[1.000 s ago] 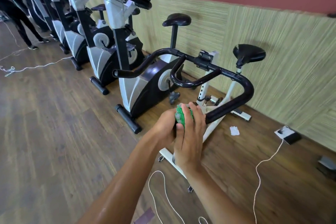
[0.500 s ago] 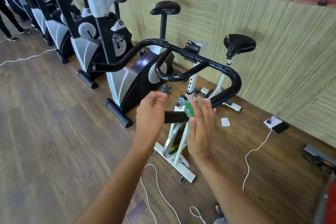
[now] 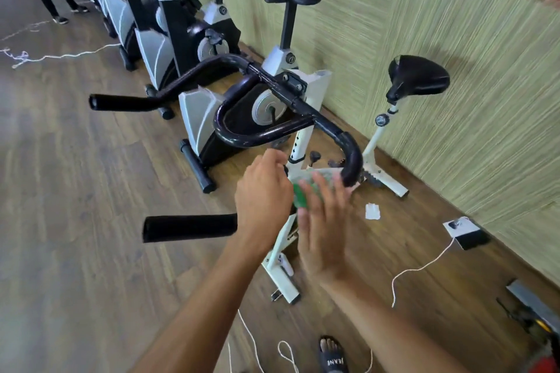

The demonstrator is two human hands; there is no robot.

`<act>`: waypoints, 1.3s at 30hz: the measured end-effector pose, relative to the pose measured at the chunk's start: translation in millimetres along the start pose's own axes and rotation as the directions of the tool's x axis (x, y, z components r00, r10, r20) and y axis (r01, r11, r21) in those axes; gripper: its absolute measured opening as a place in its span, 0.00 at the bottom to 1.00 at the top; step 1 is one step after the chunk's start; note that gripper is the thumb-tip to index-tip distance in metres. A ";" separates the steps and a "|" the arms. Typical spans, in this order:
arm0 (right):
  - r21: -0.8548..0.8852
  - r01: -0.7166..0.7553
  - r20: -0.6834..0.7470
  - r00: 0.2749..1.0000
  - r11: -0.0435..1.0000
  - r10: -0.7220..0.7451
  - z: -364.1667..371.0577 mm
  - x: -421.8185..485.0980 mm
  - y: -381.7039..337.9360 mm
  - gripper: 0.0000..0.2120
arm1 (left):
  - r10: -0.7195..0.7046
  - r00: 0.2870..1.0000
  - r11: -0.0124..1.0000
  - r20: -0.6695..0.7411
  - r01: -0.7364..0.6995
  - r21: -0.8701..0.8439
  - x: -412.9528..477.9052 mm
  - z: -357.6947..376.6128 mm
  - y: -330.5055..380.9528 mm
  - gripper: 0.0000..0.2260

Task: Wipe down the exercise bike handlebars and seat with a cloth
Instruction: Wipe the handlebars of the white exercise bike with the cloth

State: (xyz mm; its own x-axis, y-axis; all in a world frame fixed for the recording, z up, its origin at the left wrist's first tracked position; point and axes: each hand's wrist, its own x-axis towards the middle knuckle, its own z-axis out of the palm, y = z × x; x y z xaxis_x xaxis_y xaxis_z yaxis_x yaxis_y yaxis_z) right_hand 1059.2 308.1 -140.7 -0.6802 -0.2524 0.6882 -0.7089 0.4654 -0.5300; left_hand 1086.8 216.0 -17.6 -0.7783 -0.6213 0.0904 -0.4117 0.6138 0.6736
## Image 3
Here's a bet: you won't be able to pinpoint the white floor cable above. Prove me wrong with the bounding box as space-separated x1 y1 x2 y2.
0 19 124 69

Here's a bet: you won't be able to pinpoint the green checkered cleaning cloth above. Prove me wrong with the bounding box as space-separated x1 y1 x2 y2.
293 178 316 209

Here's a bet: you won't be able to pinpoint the person's right hand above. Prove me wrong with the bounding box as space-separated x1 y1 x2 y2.
296 171 355 286

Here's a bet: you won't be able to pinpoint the thin white cable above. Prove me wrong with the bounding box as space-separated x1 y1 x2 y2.
226 235 460 373

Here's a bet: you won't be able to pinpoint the black handlebars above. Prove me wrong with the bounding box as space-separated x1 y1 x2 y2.
88 54 364 244

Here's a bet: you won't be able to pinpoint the person's left forearm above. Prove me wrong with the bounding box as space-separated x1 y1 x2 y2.
131 233 281 373

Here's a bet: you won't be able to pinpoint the person's left hand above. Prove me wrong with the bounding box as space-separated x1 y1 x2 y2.
233 148 296 251

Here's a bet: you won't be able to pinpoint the person's right forearm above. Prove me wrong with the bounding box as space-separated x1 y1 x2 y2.
319 272 474 373

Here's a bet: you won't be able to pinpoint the black and grey upright bike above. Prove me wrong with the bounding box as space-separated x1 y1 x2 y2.
83 0 145 72
177 0 334 195
131 0 242 120

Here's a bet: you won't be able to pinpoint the black sandal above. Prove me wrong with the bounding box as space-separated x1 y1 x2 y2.
317 336 349 373

